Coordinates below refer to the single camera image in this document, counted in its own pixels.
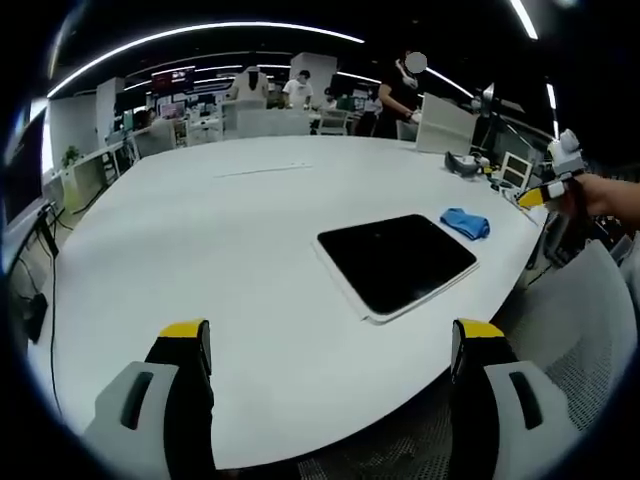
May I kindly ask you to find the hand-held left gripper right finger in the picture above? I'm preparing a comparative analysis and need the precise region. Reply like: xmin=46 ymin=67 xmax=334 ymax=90
xmin=449 ymin=318 xmax=581 ymax=480

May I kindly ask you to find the black and white headset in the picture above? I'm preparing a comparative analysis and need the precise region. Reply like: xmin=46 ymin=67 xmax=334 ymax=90
xmin=444 ymin=151 xmax=493 ymax=180

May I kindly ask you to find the white humanoid robot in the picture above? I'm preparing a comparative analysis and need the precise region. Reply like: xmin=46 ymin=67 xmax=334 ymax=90
xmin=228 ymin=66 xmax=270 ymax=109

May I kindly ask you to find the black desk lamp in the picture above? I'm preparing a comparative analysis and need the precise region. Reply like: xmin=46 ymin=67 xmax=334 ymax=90
xmin=479 ymin=82 xmax=556 ymax=151

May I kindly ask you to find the blue cleaning cloth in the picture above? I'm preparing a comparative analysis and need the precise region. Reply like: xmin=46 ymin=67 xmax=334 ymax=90
xmin=439 ymin=207 xmax=492 ymax=242

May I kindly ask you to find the white office chair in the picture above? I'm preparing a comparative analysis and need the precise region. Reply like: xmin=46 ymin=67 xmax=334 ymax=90
xmin=317 ymin=108 xmax=350 ymax=136

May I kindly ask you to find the white framed box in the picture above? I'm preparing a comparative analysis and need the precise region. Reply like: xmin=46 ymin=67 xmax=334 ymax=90
xmin=499 ymin=151 xmax=532 ymax=189

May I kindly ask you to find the black cable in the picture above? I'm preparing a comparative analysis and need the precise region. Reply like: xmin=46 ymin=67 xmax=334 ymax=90
xmin=29 ymin=202 xmax=66 ymax=416

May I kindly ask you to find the wall display screen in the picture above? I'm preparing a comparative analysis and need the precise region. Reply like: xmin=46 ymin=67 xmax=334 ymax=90
xmin=150 ymin=66 xmax=196 ymax=96

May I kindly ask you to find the white partition panel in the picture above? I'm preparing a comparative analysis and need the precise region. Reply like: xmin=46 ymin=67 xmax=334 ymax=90
xmin=415 ymin=93 xmax=479 ymax=155

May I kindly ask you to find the person's right hand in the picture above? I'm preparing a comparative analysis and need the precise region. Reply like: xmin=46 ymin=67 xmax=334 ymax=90
xmin=559 ymin=173 xmax=632 ymax=219

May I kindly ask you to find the black computer monitor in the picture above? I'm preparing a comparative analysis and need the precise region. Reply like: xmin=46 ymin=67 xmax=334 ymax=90
xmin=2 ymin=102 xmax=46 ymax=226

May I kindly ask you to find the black mirror with white frame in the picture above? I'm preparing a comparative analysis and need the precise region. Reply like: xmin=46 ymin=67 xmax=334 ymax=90
xmin=312 ymin=213 xmax=481 ymax=327

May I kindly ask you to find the grey mesh office chair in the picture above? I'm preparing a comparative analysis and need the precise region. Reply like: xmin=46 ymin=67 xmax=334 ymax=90
xmin=297 ymin=239 xmax=639 ymax=480

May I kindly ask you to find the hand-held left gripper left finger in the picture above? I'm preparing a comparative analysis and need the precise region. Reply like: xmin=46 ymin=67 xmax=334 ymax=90
xmin=81 ymin=318 xmax=217 ymax=480

